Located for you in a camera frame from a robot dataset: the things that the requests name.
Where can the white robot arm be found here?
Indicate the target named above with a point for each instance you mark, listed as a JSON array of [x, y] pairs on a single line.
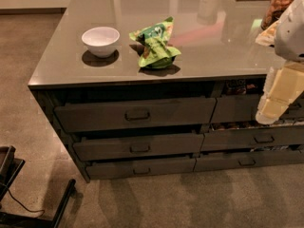
[[289, 33]]

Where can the glass jar of nuts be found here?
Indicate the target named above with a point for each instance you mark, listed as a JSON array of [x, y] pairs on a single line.
[[274, 11]]

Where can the green crumpled snack bag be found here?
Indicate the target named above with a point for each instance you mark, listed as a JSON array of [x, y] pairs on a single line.
[[157, 54]]

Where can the grey counter cabinet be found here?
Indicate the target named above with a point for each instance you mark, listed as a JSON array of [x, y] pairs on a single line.
[[147, 87]]

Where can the white ceramic bowl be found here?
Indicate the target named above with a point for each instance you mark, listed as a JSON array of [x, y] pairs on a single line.
[[101, 41]]

